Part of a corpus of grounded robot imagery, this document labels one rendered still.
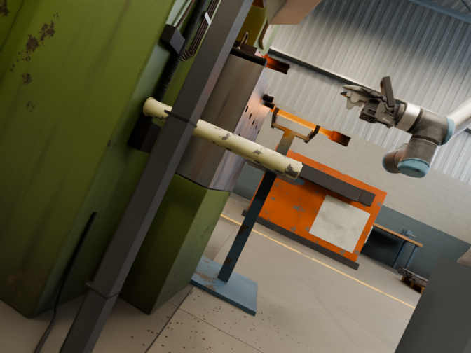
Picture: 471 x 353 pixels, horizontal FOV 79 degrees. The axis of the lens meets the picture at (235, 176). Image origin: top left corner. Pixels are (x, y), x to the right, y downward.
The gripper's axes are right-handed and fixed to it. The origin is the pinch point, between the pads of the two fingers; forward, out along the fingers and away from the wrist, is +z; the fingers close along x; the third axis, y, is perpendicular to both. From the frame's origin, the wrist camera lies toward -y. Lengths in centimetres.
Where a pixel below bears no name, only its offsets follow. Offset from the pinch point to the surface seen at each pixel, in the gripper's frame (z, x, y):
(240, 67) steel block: 34.6, -15.9, 11.9
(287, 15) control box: 19.3, -43.6, 6.7
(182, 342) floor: 13, -18, 100
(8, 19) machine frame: 91, -45, 32
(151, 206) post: 23, -59, 57
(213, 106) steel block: 37.5, -15.9, 27.3
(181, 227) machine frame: 30, -16, 69
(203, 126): 28, -39, 37
